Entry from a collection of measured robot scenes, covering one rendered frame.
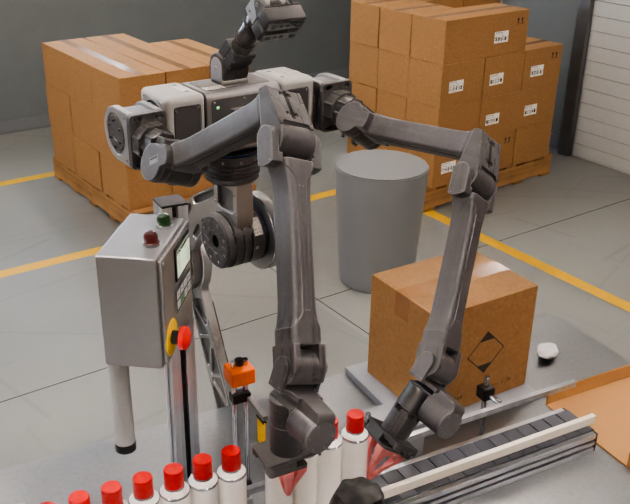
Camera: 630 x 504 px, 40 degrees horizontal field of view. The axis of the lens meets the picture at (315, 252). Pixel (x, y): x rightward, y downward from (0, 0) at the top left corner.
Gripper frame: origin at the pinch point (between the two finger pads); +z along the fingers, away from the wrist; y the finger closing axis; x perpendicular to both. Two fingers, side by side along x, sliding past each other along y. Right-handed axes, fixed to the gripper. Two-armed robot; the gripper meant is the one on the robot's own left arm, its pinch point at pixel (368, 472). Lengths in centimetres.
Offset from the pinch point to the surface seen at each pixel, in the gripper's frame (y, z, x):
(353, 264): -221, -18, 148
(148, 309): 1, -13, -60
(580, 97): -331, -193, 332
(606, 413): -3, -32, 60
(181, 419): -12.3, 7.0, -35.2
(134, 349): -1, -5, -57
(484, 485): 5.4, -7.8, 24.9
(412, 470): -2.3, -2.8, 13.0
